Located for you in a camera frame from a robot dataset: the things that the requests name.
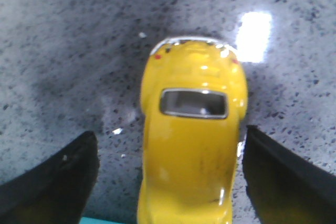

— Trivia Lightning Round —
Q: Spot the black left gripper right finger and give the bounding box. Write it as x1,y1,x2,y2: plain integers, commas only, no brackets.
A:
243,125,335,223

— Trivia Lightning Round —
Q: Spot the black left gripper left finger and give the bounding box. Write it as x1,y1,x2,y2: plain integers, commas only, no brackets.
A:
1,131,100,223

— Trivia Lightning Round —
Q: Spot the yellow toy beetle car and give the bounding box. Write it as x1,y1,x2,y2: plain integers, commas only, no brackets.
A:
136,36,248,223

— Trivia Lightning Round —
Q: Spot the light blue storage box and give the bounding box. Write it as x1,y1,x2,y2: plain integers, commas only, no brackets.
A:
79,216,136,224

